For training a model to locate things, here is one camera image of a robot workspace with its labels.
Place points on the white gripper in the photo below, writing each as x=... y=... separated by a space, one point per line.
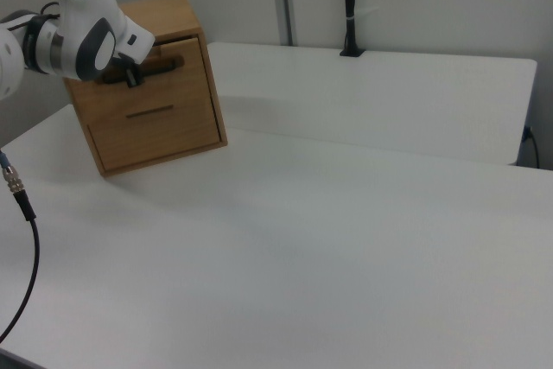
x=134 y=38

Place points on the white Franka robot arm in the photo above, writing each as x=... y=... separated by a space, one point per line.
x=82 y=19

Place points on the wooden two-drawer cabinet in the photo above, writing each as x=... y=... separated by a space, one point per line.
x=181 y=14

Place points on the wooden drawer with thin slit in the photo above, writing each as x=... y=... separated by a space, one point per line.
x=164 y=135

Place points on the white zip tie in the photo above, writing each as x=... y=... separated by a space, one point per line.
x=360 y=14

